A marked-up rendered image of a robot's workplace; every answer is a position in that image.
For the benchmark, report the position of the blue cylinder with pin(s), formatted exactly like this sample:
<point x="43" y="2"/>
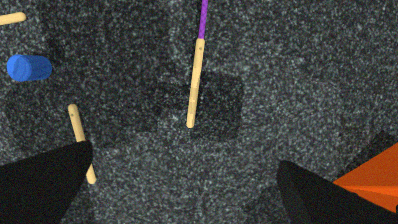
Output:
<point x="28" y="68"/>

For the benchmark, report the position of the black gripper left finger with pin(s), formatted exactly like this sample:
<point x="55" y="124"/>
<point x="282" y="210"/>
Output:
<point x="39" y="189"/>

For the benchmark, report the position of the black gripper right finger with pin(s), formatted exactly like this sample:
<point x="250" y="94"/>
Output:
<point x="311" y="199"/>

